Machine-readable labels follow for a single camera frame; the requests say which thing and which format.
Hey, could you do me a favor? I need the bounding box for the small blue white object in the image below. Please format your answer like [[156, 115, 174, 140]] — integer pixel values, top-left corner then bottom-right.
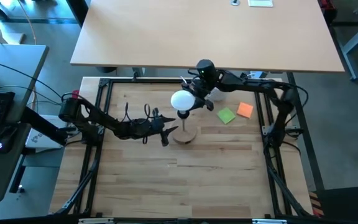
[[249, 70, 269, 79]]

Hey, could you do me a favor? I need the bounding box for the green sticky note pad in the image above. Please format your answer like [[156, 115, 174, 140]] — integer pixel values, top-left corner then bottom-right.
[[216, 107, 236, 125]]

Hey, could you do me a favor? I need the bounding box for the black box with hazard stripes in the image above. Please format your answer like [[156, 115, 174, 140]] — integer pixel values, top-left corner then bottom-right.
[[309, 186, 358, 224]]

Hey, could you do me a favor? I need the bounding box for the white rectangular card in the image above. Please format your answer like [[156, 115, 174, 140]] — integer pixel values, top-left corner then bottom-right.
[[247, 0, 273, 7]]

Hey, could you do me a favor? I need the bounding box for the black aluminium table frame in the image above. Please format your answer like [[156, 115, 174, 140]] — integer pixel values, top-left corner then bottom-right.
[[54, 77, 318, 218]]

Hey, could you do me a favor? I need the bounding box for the black computer mouse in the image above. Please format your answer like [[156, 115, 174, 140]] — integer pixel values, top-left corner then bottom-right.
[[0, 126, 19, 154]]

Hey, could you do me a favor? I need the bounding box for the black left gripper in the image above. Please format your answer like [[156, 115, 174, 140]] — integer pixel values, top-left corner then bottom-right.
[[141, 108, 179, 147]]

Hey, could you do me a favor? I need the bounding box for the thin yellow cable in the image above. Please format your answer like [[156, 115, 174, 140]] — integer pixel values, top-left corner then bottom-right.
[[17, 0, 37, 44]]

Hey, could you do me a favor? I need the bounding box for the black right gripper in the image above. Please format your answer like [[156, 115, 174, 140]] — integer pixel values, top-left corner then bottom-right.
[[188, 79, 214, 112]]

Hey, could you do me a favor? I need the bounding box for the orange sticky note pad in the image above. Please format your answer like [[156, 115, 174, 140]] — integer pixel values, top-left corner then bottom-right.
[[236, 101, 254, 119]]

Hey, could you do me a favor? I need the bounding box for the large light wooden desk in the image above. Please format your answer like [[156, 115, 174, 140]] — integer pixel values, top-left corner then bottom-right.
[[70, 0, 345, 73]]

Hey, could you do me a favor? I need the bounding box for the thin black cable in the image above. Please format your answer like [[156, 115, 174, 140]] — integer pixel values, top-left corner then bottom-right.
[[0, 57, 63, 100]]

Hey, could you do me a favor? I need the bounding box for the white printed box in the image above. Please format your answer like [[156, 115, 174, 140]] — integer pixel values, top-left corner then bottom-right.
[[25, 114, 68, 149]]

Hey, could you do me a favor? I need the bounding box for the lamp stand with wooden base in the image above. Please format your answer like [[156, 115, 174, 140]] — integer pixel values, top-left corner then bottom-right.
[[172, 110, 198, 144]]

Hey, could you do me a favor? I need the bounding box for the flat cardboard piece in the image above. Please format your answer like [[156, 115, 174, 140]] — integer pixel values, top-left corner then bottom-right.
[[0, 28, 26, 45]]

